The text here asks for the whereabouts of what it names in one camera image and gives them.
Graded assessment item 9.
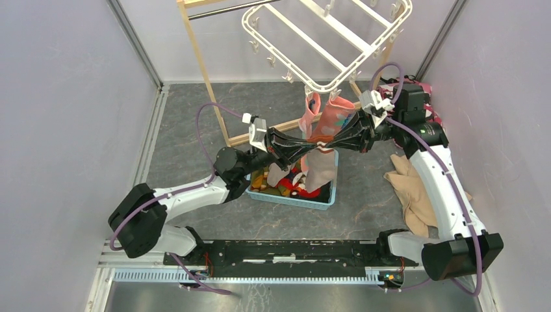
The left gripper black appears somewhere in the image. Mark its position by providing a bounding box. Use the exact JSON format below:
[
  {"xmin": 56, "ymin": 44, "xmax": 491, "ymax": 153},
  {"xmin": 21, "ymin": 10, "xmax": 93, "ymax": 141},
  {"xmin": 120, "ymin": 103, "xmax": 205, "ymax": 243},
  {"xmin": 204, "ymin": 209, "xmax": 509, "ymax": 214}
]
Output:
[{"xmin": 239, "ymin": 127, "xmax": 318, "ymax": 177}]

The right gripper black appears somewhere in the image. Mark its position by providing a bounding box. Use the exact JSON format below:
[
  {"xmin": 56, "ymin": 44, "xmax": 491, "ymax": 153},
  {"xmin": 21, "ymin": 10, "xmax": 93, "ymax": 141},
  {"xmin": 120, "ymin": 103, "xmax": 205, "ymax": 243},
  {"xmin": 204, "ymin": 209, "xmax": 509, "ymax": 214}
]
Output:
[{"xmin": 326, "ymin": 106, "xmax": 403, "ymax": 153}]

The pink sock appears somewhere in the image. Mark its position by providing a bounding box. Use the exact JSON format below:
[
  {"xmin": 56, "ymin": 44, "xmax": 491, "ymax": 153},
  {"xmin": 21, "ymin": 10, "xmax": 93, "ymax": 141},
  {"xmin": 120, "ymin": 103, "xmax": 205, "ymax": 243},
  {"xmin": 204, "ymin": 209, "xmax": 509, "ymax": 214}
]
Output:
[
  {"xmin": 298, "ymin": 93, "xmax": 321, "ymax": 139},
  {"xmin": 311, "ymin": 97, "xmax": 356, "ymax": 138}
]

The grey brown striped sock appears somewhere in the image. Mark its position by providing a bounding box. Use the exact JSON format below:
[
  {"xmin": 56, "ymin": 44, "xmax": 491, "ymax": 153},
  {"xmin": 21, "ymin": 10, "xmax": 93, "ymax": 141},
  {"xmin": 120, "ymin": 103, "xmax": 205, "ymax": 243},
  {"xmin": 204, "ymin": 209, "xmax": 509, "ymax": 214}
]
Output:
[{"xmin": 305, "ymin": 135, "xmax": 337, "ymax": 193}]

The red sock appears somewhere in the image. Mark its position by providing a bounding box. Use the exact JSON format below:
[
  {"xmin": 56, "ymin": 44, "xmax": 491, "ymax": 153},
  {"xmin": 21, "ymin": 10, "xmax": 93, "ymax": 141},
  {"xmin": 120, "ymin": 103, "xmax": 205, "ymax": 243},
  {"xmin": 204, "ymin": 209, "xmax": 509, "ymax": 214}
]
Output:
[{"xmin": 276, "ymin": 170, "xmax": 321, "ymax": 199}]

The white clip hanger frame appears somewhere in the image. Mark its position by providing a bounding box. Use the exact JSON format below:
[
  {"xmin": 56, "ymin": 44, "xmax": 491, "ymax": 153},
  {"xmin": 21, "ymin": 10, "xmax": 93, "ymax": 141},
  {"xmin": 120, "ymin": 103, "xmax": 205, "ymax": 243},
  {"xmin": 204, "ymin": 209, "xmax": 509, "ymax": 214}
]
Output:
[{"xmin": 241, "ymin": 1, "xmax": 413, "ymax": 94}]

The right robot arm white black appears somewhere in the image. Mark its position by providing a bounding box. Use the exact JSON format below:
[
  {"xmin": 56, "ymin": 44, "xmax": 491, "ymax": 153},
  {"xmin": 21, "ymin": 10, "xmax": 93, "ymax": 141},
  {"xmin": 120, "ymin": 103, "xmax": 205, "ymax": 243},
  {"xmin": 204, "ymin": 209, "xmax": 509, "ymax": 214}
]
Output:
[{"xmin": 327, "ymin": 84, "xmax": 504, "ymax": 281}]

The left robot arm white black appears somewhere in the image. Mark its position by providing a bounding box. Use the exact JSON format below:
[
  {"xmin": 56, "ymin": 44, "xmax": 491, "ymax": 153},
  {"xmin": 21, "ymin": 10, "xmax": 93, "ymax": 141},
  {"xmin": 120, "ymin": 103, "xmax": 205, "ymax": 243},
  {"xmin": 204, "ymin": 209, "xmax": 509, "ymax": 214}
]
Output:
[{"xmin": 108, "ymin": 128, "xmax": 317, "ymax": 265}]

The olive yellow sock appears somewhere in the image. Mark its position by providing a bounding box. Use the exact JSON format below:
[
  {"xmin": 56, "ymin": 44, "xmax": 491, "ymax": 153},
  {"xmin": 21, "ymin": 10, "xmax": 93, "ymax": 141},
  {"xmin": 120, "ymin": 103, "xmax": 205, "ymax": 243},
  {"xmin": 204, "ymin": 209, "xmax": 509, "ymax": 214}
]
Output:
[{"xmin": 250, "ymin": 167, "xmax": 281, "ymax": 196}]

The blue plastic basket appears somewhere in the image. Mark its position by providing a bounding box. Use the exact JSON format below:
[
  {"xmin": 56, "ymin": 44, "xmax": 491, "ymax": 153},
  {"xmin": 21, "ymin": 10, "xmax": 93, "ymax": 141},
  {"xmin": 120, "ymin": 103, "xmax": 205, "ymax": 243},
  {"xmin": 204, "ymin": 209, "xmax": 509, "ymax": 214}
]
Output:
[{"xmin": 246, "ymin": 177, "xmax": 337, "ymax": 211}]

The pink camouflage bag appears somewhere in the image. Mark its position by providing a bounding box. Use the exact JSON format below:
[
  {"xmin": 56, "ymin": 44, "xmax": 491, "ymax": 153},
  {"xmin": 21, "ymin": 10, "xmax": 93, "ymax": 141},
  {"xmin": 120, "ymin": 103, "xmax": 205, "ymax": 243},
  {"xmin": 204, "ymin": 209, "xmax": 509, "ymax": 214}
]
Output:
[{"xmin": 376, "ymin": 75, "xmax": 442, "ymax": 125}]

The beige cloth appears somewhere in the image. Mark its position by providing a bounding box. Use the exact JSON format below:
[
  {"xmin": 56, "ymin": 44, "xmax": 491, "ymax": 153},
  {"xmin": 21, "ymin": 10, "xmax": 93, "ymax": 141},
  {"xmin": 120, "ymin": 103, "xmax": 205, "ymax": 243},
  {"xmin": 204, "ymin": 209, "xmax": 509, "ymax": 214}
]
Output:
[{"xmin": 383, "ymin": 154, "xmax": 474, "ymax": 238}]

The black metal rod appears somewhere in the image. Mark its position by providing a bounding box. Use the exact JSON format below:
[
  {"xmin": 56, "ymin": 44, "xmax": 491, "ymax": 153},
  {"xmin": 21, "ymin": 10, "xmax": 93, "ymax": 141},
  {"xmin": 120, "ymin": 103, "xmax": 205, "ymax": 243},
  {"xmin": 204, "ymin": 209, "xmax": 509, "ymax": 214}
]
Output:
[{"xmin": 188, "ymin": 0, "xmax": 279, "ymax": 20}]

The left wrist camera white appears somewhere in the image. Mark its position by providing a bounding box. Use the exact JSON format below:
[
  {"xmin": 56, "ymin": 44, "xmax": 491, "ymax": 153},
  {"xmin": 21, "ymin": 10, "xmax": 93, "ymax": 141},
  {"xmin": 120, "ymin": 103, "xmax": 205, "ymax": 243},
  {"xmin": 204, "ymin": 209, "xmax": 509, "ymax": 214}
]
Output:
[{"xmin": 242, "ymin": 113, "xmax": 268, "ymax": 152}]

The wooden rack frame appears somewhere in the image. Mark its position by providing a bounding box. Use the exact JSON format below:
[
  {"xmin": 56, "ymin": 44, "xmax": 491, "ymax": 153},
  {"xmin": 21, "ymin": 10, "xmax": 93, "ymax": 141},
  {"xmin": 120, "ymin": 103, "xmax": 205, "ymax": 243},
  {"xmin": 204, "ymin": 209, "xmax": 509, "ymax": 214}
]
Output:
[{"xmin": 176, "ymin": 0, "xmax": 411, "ymax": 148}]

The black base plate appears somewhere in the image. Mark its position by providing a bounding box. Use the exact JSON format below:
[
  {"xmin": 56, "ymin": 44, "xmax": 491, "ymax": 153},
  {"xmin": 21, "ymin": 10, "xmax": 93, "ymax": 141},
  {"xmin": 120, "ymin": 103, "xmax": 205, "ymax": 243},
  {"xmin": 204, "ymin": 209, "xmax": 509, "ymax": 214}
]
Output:
[{"xmin": 181, "ymin": 240, "xmax": 418, "ymax": 278}]

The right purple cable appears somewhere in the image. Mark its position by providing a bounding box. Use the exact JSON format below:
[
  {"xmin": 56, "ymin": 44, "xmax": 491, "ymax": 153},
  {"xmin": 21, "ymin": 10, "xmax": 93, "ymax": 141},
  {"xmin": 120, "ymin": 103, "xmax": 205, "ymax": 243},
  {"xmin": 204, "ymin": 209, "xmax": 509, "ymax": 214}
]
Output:
[{"xmin": 370, "ymin": 62, "xmax": 483, "ymax": 297}]

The purple cable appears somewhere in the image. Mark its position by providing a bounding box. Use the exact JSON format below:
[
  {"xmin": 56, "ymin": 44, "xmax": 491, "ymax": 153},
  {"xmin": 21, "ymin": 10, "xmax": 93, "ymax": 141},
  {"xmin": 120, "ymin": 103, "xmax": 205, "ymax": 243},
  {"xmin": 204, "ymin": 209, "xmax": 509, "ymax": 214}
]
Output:
[
  {"xmin": 370, "ymin": 62, "xmax": 483, "ymax": 297},
  {"xmin": 109, "ymin": 102, "xmax": 244, "ymax": 252}
]

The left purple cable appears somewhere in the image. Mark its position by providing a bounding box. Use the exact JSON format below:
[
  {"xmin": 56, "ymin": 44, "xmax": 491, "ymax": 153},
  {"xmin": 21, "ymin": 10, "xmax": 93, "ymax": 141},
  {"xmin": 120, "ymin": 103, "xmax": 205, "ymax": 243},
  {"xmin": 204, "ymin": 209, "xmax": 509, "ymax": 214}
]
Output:
[{"xmin": 109, "ymin": 102, "xmax": 244, "ymax": 252}]

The toothed cable rail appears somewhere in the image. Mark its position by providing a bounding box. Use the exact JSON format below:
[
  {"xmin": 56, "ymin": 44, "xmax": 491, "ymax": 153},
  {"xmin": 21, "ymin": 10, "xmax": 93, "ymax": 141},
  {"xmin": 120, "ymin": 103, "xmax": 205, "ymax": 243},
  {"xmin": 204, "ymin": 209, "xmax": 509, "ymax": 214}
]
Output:
[{"xmin": 112, "ymin": 268, "xmax": 384, "ymax": 286}]

